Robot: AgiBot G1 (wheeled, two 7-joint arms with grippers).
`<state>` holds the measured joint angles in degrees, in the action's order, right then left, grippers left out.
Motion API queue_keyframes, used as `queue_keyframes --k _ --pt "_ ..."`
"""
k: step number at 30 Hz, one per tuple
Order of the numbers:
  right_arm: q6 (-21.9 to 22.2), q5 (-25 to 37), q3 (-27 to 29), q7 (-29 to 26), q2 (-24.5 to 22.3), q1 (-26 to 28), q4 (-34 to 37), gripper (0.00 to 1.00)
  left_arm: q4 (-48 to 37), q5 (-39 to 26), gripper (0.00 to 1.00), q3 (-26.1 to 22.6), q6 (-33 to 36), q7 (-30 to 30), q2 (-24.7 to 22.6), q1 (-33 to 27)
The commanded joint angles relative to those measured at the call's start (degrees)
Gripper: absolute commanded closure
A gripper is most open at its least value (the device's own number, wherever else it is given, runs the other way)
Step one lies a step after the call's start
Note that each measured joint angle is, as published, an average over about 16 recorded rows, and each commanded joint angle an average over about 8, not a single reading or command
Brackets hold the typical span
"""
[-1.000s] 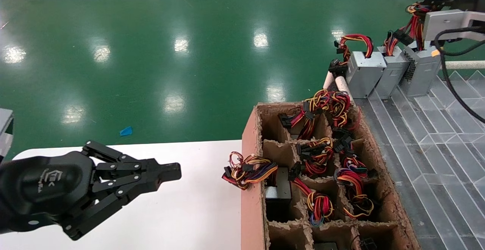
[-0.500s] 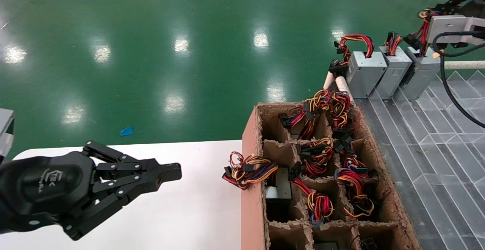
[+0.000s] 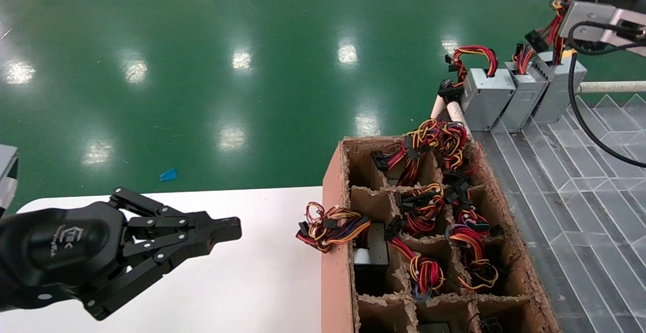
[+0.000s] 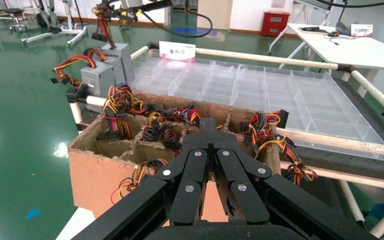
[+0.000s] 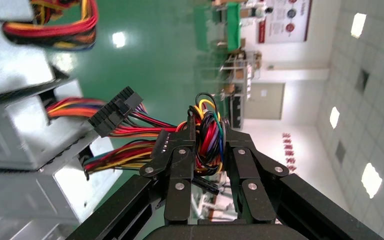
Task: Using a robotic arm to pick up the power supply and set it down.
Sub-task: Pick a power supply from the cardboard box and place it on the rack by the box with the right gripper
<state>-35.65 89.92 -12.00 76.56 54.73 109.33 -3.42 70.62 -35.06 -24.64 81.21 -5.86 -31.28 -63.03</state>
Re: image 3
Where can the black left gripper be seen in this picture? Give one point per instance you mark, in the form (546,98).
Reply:
(50,247)

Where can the clear acrylic divider tray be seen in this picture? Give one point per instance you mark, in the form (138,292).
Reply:
(580,212)

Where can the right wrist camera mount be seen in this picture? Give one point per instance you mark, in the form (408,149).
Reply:
(585,12)

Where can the blue plastic scrap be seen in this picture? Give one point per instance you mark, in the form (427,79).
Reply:
(169,175)

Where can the brown divided cardboard box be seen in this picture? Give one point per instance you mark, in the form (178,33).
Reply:
(335,272)

